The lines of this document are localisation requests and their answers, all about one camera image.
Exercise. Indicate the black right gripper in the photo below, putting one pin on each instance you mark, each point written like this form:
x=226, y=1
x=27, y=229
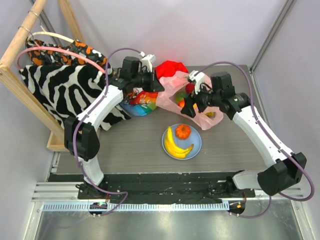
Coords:
x=196, y=100

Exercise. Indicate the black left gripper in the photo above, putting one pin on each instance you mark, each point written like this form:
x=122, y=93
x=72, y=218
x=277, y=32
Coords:
x=154, y=85

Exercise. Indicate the pink plastic bag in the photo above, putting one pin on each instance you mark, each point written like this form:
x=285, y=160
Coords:
x=166, y=101

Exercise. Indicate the orange fake pumpkin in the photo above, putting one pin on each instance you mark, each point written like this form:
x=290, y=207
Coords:
x=183, y=131

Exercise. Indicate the yellow fake banana bunch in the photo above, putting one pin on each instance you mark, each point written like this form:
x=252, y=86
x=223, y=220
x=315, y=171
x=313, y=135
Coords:
x=171, y=147

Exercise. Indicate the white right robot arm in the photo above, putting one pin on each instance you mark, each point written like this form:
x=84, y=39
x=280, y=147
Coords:
x=283, y=167

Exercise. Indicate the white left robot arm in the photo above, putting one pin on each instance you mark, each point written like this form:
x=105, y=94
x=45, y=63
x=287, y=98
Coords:
x=80, y=132

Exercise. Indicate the green fake apple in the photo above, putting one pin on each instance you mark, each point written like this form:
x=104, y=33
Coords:
x=179, y=96

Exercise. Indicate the red fake strawberry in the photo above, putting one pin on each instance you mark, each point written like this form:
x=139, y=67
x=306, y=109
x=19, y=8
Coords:
x=189, y=88

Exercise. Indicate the yellow fake lemon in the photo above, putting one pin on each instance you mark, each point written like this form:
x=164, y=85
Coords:
x=210, y=114

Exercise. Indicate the colourful rainbow pouch bag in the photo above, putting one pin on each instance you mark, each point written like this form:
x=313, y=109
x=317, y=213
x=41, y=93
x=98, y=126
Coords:
x=140, y=103

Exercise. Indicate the red cloth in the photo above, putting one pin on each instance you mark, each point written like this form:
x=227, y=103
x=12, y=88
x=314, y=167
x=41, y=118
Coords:
x=169, y=68

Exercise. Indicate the blue plastic plate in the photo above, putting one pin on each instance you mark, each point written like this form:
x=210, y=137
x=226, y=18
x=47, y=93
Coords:
x=181, y=141

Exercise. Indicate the zebra pattern cloth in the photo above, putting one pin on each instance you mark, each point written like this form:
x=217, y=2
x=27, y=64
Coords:
x=67, y=90

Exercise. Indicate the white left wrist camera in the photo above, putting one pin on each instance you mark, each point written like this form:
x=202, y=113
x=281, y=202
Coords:
x=147, y=63

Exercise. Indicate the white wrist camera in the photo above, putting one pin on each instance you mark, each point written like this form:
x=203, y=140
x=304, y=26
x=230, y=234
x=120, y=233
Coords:
x=147, y=63
x=197, y=78

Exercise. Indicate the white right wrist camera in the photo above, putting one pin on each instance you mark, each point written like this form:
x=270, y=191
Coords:
x=197, y=78

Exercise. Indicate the wooden rack frame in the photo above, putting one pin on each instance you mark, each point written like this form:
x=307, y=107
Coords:
x=19, y=83

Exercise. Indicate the aluminium rail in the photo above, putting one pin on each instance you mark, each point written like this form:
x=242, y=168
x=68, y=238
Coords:
x=74, y=196

